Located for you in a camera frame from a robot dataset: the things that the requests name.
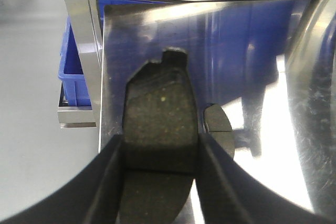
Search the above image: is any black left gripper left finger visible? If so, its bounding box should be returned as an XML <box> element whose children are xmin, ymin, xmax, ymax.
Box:
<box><xmin>3</xmin><ymin>135</ymin><xmax>123</xmax><ymax>223</ymax></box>

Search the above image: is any brake pad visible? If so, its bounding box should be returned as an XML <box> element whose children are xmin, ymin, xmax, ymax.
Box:
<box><xmin>119</xmin><ymin>47</ymin><xmax>198</xmax><ymax>223</ymax></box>
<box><xmin>203</xmin><ymin>104</ymin><xmax>235</xmax><ymax>158</ymax></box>

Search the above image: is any lower blue plastic bin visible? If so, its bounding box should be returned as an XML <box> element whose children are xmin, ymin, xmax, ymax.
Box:
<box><xmin>58</xmin><ymin>19</ymin><xmax>91</xmax><ymax>106</ymax></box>

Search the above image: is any stainless steel rack frame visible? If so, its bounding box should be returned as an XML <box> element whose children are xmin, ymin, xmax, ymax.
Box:
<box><xmin>14</xmin><ymin>0</ymin><xmax>336</xmax><ymax>129</ymax></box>

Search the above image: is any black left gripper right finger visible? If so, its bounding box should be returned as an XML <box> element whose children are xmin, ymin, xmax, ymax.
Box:
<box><xmin>196</xmin><ymin>134</ymin><xmax>331</xmax><ymax>223</ymax></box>

